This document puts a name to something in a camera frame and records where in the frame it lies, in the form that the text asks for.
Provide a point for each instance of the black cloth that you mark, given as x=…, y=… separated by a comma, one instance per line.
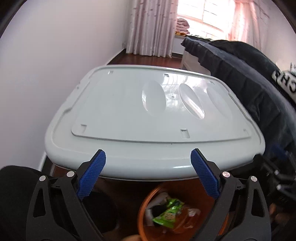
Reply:
x=153, y=212

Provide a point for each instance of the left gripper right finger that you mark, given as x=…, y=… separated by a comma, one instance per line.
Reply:
x=239, y=212

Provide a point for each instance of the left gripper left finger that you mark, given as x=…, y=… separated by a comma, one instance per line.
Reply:
x=56, y=211

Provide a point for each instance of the black white lettered pillow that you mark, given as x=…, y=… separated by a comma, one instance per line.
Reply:
x=286, y=81

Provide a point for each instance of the folded pink blankets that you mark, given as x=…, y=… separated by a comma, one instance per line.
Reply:
x=182, y=27

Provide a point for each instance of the dark grey bed blanket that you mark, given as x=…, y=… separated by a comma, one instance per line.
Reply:
x=249, y=74

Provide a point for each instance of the green foil snack wrapper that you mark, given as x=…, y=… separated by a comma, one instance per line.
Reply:
x=169, y=217

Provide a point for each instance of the pink striped curtain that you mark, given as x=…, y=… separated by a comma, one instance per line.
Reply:
x=152, y=26

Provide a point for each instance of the white plastic storage lid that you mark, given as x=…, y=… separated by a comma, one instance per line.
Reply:
x=148, y=120

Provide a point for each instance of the orange plastic trash bin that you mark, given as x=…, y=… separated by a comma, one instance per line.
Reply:
x=197, y=207

